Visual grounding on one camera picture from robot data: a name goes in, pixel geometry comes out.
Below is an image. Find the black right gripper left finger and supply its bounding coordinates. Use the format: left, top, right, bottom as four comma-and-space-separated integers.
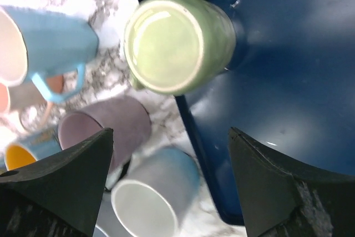
1, 128, 113, 236

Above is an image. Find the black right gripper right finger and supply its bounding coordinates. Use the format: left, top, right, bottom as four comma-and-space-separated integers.
229, 128, 354, 236

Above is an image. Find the blue butterfly mug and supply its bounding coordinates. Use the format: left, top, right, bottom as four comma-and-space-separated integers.
4, 125, 62, 170

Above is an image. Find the blue mug white base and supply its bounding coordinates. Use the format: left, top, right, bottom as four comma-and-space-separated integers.
111, 147, 200, 237

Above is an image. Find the purple mug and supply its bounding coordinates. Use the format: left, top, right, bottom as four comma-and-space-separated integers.
58, 95, 151, 183

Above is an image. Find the pink mug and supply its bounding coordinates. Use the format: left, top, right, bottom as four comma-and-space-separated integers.
1, 82, 54, 129

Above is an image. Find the light blue hexagonal mug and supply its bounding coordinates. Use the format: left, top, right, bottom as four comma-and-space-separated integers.
1, 6, 99, 103

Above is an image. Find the light green mug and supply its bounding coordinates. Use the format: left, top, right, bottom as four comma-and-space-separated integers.
124, 0, 237, 96

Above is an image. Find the dark blue tray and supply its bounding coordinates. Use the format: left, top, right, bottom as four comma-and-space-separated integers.
176, 0, 354, 225

